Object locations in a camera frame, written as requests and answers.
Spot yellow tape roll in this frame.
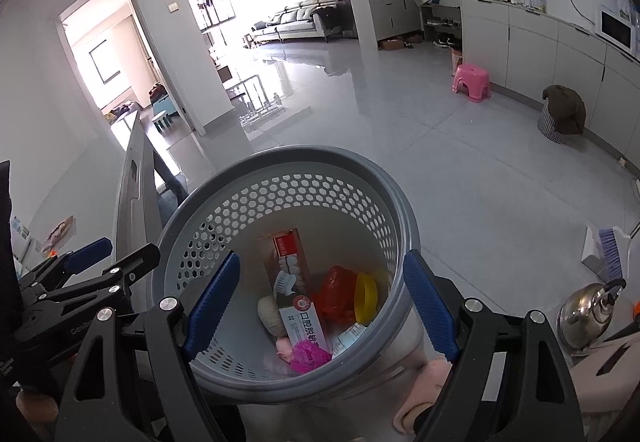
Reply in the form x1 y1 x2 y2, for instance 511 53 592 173
353 271 380 326

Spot printed snack packet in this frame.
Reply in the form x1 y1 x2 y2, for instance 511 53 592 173
42 217 76 254

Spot white scrub brush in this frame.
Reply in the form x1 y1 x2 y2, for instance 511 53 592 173
272 270 300 296

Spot red plastic bag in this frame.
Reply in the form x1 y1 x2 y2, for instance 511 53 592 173
314 265 362 324

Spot blue bristle brush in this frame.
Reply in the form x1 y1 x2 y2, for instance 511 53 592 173
597 228 626 284

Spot red and white toothpaste box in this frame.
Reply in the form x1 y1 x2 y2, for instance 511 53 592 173
259 229 334 359

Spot person's left hand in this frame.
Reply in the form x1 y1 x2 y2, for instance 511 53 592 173
15 388 60 430

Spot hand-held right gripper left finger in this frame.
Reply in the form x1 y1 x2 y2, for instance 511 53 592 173
52 249 242 442

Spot magenta mesh scrubber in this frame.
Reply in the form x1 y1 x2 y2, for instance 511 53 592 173
290 341 334 376

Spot steel kettle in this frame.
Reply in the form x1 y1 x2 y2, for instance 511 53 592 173
557 279 627 351

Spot black power cable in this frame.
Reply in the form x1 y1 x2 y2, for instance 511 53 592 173
567 0 599 29

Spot pink plastic stool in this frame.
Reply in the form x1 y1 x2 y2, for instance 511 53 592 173
451 63 492 103

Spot beige bag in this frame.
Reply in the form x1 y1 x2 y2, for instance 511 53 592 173
570 337 640 442

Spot light grey sofa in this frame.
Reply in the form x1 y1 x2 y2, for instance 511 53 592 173
250 0 359 45

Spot striped laundry basket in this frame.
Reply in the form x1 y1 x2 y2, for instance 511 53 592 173
537 104 569 144

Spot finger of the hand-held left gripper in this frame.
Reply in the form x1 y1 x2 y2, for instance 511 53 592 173
30 243 161 319
19 237 114 295

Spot light grey floor cabinets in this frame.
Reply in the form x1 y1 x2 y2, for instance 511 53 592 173
460 0 640 164

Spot grey perforated plastic basket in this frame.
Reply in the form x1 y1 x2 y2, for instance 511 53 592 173
152 145 427 442

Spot dark jacket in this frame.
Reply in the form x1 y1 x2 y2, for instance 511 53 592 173
312 6 346 31

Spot white table with grey edge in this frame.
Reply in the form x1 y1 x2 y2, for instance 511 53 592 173
0 109 168 283

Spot beige sponge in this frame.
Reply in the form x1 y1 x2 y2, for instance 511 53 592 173
257 296 286 336

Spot blue and white packet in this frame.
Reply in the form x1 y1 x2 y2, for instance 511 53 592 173
9 214 32 264

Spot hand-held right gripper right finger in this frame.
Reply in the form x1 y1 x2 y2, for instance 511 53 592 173
402 249 586 442

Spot white dustpan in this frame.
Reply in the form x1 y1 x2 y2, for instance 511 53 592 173
581 225 640 284

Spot small blue and white wrapper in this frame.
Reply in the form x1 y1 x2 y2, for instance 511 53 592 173
332 322 369 357

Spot white microwave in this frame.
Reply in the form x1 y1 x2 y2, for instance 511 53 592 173
595 7 637 56

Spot grey shoe rack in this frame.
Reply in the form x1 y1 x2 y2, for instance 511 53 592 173
419 2 462 48

